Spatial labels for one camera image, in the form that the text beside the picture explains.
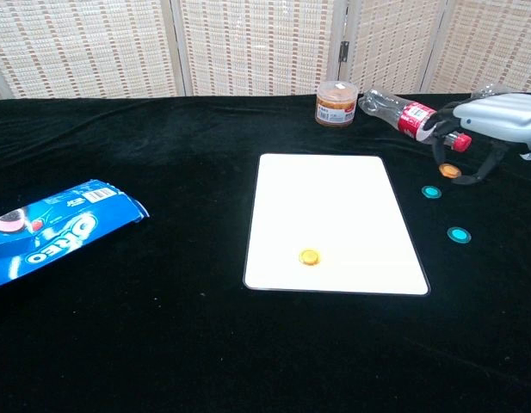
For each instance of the black velvet tablecloth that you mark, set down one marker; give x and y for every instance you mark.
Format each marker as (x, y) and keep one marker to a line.
(162, 335)

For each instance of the green label water bottle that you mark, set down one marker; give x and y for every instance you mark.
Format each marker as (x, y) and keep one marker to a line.
(491, 91)

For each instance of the teal disc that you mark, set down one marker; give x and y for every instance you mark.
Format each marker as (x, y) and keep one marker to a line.
(458, 235)
(431, 192)

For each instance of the blue Oreo cookie box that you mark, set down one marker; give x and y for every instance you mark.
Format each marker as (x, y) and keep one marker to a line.
(54, 232)

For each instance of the black screen hinge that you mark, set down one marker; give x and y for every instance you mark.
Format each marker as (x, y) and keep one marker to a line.
(344, 51)

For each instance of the clear plastic snack jar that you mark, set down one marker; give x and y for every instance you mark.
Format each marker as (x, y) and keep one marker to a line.
(336, 107)

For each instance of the white rectangular board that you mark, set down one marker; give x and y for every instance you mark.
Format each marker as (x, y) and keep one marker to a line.
(334, 215)

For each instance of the empty red label cola bottle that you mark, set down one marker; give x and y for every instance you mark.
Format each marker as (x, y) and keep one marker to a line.
(403, 114)

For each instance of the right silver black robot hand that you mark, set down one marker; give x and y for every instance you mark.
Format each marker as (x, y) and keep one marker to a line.
(501, 118)

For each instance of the orange disc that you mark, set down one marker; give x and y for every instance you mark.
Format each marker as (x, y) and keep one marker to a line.
(449, 170)
(310, 257)

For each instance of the woven bamboo screen panel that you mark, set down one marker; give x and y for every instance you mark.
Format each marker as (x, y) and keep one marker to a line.
(84, 47)
(390, 47)
(489, 47)
(256, 47)

